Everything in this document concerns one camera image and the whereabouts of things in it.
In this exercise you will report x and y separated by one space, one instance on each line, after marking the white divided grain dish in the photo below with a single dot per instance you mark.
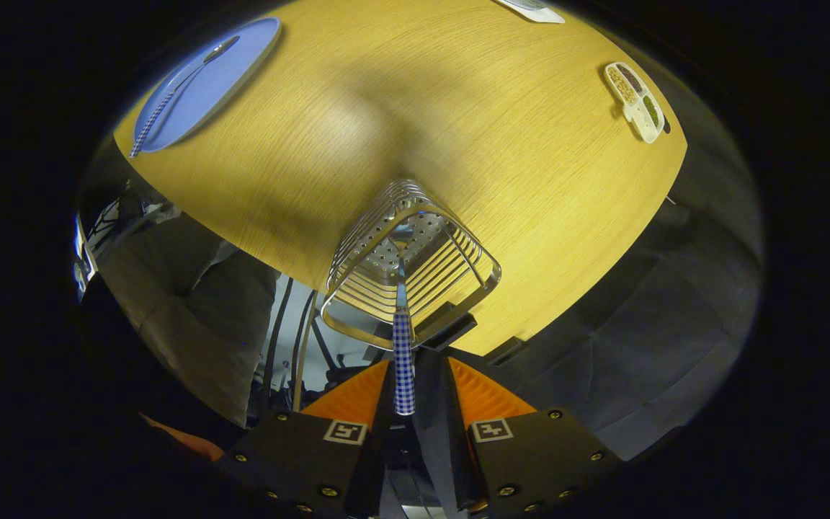
635 101

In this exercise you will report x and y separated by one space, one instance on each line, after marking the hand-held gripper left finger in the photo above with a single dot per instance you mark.
375 476

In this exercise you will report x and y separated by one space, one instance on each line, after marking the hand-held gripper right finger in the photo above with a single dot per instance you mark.
436 418

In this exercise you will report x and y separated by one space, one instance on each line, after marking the grey-brown cloth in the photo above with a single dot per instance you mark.
192 310

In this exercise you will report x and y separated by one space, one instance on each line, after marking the white square coaster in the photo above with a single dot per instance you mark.
537 14

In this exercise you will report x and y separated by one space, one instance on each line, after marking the white panel device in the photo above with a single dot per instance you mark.
82 259

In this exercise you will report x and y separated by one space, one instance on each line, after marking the blue round plate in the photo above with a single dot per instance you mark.
235 86

